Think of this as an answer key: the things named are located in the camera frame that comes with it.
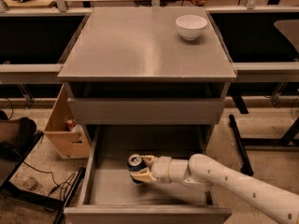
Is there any closed grey top drawer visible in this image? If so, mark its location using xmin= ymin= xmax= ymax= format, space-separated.
xmin=68 ymin=98 xmax=224 ymax=125

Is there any white ceramic bowl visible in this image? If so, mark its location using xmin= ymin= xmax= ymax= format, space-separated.
xmin=176 ymin=15 xmax=207 ymax=40

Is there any blue pepsi can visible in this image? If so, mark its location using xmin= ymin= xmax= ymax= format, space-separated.
xmin=127 ymin=154 xmax=146 ymax=184

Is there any open grey middle drawer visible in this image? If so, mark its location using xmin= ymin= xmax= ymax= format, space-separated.
xmin=64 ymin=125 xmax=232 ymax=224

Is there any black bar on floor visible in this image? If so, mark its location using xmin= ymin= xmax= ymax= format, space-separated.
xmin=229 ymin=115 xmax=254 ymax=176

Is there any black cable on floor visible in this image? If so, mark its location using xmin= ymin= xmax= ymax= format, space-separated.
xmin=21 ymin=161 xmax=78 ymax=203

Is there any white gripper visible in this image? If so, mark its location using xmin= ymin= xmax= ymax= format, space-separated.
xmin=130 ymin=155 xmax=172 ymax=184

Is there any wooden box on floor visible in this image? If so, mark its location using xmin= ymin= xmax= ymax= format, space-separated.
xmin=44 ymin=86 xmax=90 ymax=159

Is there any grey drawer cabinet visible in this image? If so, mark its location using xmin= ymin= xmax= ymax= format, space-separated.
xmin=57 ymin=6 xmax=237 ymax=224

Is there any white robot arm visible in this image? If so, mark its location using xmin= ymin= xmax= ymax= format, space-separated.
xmin=127 ymin=154 xmax=299 ymax=224

